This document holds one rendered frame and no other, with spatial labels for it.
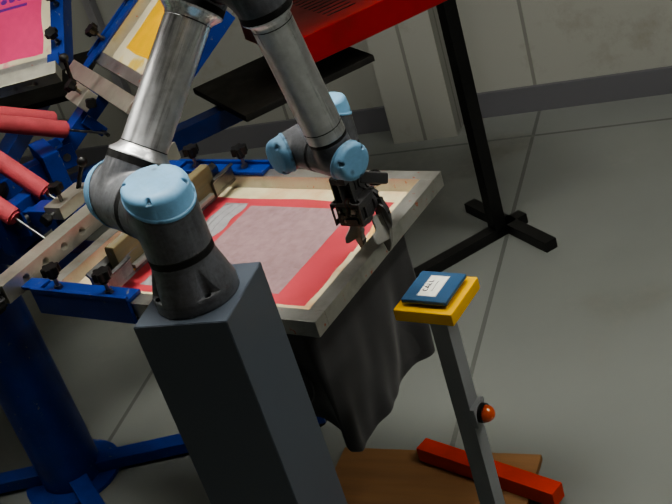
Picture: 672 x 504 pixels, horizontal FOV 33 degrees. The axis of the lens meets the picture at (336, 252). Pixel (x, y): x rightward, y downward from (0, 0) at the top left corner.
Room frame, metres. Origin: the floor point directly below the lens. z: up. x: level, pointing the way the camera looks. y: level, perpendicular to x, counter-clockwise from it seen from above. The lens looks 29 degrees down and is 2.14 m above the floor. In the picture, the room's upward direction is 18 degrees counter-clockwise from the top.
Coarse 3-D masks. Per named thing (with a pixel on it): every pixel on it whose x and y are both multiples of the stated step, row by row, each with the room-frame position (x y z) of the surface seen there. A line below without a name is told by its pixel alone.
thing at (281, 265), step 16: (240, 256) 2.25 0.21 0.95; (256, 256) 2.23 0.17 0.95; (272, 256) 2.21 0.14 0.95; (288, 256) 2.18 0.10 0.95; (304, 256) 2.16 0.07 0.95; (320, 256) 2.14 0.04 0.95; (336, 256) 2.12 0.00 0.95; (144, 272) 2.32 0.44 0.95; (272, 272) 2.14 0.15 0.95; (288, 272) 2.12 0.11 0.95; (304, 272) 2.09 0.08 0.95; (320, 272) 2.07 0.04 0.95; (144, 288) 2.25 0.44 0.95; (272, 288) 2.07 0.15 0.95; (288, 288) 2.05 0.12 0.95; (304, 288) 2.03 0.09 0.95; (320, 288) 2.01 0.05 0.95; (288, 304) 1.99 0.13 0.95; (304, 304) 1.97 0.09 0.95
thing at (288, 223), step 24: (240, 216) 2.45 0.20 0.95; (264, 216) 2.41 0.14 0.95; (288, 216) 2.37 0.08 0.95; (312, 216) 2.34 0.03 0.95; (336, 216) 2.30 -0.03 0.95; (216, 240) 2.37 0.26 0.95; (240, 240) 2.33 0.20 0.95; (264, 240) 2.29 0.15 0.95; (288, 240) 2.26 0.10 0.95; (312, 240) 2.22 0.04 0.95; (336, 240) 2.19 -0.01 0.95
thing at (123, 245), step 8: (200, 168) 2.56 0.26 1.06; (208, 168) 2.57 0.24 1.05; (192, 176) 2.53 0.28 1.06; (200, 176) 2.54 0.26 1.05; (208, 176) 2.56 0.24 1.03; (200, 184) 2.54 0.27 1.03; (208, 184) 2.56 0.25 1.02; (200, 192) 2.53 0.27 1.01; (208, 192) 2.55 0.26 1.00; (200, 200) 2.52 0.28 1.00; (120, 240) 2.31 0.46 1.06; (128, 240) 2.32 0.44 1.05; (136, 240) 2.34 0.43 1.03; (112, 248) 2.28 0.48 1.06; (120, 248) 2.30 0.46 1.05; (128, 248) 2.31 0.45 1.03; (136, 248) 2.33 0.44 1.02; (112, 256) 2.29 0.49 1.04; (120, 256) 2.29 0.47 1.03; (136, 256) 2.32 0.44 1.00; (112, 264) 2.30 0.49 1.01
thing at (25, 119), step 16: (0, 112) 3.10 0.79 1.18; (16, 112) 3.12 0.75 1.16; (32, 112) 3.14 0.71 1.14; (48, 112) 3.16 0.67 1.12; (0, 128) 2.97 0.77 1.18; (16, 128) 2.99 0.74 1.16; (32, 128) 3.00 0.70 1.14; (48, 128) 3.02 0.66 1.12; (64, 128) 3.03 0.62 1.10; (0, 160) 2.82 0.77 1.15; (16, 176) 2.79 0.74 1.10; (32, 176) 2.78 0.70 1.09; (32, 192) 2.76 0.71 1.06; (48, 192) 2.77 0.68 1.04; (0, 208) 2.67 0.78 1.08; (16, 208) 2.68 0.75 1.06
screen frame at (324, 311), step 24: (408, 192) 2.24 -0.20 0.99; (432, 192) 2.24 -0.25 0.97; (408, 216) 2.15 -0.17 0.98; (96, 240) 2.50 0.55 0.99; (72, 264) 2.41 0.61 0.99; (360, 264) 1.99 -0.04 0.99; (336, 288) 1.93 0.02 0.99; (288, 312) 1.90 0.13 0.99; (312, 312) 1.87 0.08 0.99; (336, 312) 1.89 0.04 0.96; (312, 336) 1.85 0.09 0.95
